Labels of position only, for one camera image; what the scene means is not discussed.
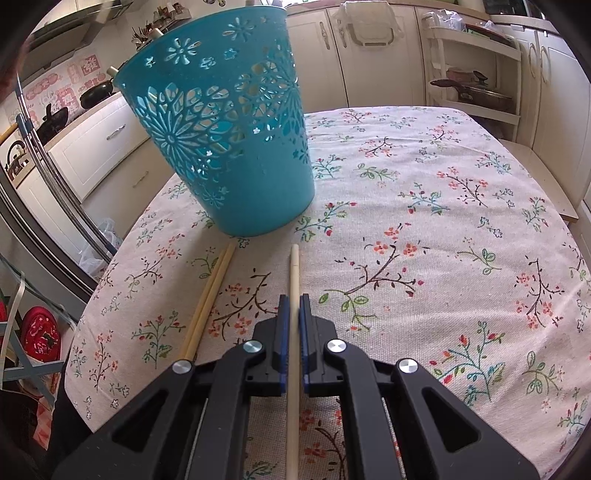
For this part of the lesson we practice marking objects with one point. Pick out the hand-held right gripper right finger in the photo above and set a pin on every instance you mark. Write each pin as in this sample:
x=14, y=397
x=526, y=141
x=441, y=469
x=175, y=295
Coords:
x=304, y=323

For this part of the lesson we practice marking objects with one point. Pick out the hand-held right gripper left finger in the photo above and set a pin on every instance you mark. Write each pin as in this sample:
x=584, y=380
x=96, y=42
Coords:
x=285, y=323

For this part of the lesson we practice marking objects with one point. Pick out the pale bamboo chopstick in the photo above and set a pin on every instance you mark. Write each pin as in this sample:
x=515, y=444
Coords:
x=293, y=272

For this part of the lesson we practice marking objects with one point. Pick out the teal plastic cutout basket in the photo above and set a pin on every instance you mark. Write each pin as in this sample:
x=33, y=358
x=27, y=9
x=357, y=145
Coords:
x=249, y=184

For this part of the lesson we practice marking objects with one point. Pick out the floral white tablecloth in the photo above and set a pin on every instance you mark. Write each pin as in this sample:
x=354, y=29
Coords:
x=438, y=258

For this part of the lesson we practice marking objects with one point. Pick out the clear plastic bag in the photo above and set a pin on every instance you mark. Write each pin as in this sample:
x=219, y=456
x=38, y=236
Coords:
x=99, y=249

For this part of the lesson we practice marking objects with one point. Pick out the red patterned cushion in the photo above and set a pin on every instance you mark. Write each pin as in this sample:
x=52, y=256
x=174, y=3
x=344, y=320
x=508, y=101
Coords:
x=40, y=337

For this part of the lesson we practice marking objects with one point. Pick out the cream sink base cabinets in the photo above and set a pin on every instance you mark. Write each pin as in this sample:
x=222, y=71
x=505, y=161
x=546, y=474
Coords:
x=364, y=74

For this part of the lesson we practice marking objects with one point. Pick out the cream stove drawer cabinets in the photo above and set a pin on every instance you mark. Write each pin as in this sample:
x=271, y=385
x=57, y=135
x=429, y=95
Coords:
x=97, y=147

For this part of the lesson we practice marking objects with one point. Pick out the blue folding shelf rack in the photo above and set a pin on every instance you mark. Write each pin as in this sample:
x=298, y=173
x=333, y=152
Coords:
x=18, y=369

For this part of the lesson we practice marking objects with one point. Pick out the white storage cart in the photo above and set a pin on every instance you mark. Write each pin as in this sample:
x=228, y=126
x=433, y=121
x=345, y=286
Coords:
x=480, y=115

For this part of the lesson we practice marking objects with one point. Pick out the dark lidded pan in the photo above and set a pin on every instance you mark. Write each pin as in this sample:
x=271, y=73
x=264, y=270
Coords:
x=480, y=94

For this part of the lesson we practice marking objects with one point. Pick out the black wok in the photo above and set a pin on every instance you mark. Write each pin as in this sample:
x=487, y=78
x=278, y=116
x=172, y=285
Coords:
x=97, y=94

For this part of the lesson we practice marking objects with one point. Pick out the black frying pan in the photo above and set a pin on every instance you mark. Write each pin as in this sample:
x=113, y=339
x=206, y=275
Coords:
x=53, y=127

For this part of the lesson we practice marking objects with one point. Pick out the white plastic bag holder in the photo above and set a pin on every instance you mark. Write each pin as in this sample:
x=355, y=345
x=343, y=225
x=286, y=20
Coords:
x=369, y=23

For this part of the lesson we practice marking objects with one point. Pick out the steel stovetop kettle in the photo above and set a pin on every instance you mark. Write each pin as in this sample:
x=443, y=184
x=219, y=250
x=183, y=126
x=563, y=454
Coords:
x=17, y=161

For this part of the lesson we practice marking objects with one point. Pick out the cream panelled base cabinets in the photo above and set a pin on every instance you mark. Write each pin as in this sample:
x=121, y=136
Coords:
x=554, y=92

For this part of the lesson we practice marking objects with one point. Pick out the steel range hood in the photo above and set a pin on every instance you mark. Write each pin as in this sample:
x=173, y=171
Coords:
x=69, y=23

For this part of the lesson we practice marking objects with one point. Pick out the grey sliding door frame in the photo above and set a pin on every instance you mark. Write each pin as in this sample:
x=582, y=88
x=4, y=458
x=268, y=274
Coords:
x=46, y=207

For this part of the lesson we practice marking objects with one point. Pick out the wall utensil rack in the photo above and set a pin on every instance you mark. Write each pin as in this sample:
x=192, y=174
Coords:
x=152, y=25

